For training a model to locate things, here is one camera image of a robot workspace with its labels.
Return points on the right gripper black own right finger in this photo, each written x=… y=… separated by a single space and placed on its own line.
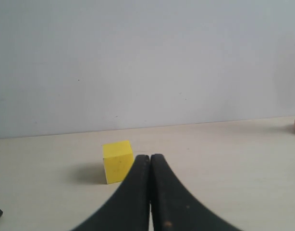
x=174 y=208

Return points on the yellow foam cube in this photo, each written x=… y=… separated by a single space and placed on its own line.
x=118 y=158

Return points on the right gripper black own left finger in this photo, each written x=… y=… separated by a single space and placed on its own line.
x=128 y=208

